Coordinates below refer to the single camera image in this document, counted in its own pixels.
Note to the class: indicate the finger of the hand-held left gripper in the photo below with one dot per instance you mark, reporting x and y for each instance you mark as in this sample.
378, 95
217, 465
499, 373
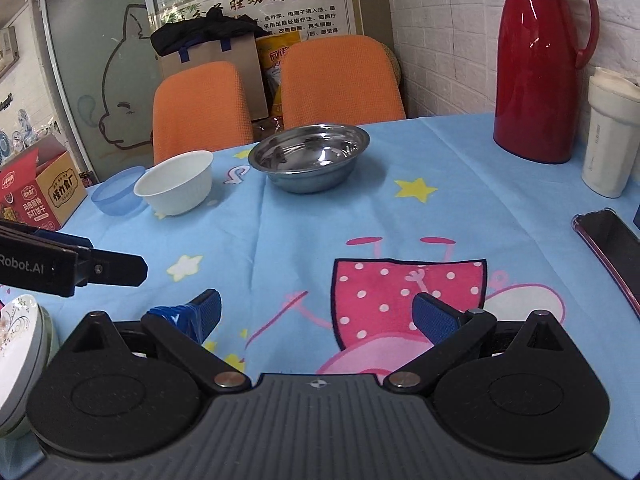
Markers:
112, 267
70, 241

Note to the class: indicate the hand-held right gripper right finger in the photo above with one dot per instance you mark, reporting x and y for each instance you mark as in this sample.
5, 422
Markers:
434, 316

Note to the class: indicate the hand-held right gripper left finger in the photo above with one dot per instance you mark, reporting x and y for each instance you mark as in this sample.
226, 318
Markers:
202, 312

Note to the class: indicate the white floral plate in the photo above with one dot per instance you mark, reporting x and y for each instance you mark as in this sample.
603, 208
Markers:
17, 325

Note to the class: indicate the blue plastic bowl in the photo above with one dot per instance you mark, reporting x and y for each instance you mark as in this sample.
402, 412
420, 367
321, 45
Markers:
112, 197

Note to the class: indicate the white bowl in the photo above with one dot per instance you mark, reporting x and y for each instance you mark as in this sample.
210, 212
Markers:
175, 187

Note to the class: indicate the stainless steel bowl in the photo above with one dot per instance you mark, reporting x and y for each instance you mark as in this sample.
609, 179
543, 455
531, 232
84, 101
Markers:
310, 157

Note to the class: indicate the cardboard snack box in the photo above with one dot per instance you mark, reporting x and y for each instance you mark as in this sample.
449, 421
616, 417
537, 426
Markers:
45, 192

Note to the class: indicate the blue cartoon tablecloth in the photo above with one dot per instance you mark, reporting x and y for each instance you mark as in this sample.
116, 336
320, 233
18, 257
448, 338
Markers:
475, 220

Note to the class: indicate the pig outline door sticker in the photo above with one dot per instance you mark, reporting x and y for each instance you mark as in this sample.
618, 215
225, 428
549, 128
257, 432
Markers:
117, 85

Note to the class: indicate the orange chair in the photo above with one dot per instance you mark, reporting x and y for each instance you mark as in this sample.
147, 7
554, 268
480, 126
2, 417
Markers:
340, 82
200, 110

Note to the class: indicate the smartphone with pink case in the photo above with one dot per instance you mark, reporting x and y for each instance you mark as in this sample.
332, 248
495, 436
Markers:
612, 250

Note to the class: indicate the brown paper bag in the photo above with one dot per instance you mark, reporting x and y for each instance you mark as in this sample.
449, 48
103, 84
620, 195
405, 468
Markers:
245, 62

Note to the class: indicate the black cloth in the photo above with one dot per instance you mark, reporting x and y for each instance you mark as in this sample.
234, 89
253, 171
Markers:
200, 30

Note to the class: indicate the white tumbler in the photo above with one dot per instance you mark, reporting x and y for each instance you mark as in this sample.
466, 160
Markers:
607, 135

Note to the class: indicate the yellow plastic bag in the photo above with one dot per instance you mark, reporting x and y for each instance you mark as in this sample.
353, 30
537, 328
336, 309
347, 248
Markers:
272, 67

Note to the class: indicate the red thermos jug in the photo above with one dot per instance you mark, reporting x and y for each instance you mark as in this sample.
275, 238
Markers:
537, 75

